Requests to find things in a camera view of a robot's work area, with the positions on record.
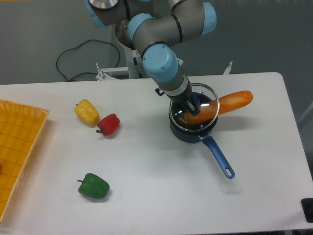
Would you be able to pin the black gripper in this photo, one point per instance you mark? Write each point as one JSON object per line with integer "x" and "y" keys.
{"x": 180, "y": 94}

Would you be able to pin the glass pot lid blue knob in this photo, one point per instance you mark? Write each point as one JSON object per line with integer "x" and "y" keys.
{"x": 200, "y": 93}

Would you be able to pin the toy baguette bread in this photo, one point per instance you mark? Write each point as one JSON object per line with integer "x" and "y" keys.
{"x": 232, "y": 101}

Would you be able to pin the dark blue saucepan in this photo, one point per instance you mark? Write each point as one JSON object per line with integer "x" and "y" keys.
{"x": 206, "y": 138}

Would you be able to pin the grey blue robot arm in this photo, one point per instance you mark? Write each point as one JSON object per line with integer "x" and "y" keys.
{"x": 153, "y": 37}

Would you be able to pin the red toy bell pepper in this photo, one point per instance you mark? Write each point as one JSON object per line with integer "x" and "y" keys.
{"x": 108, "y": 125}

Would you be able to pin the yellow toy bell pepper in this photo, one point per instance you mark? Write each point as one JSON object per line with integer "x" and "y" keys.
{"x": 86, "y": 112}

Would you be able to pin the green toy bell pepper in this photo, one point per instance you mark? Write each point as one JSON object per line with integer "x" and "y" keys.
{"x": 93, "y": 186}

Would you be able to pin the black object at table corner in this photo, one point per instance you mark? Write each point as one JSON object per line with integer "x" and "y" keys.
{"x": 307, "y": 206}

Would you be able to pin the yellow woven basket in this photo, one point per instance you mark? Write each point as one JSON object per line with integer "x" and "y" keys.
{"x": 20, "y": 127}

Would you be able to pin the white bracket with bolt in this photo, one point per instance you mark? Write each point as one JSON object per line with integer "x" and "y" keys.
{"x": 228, "y": 68}

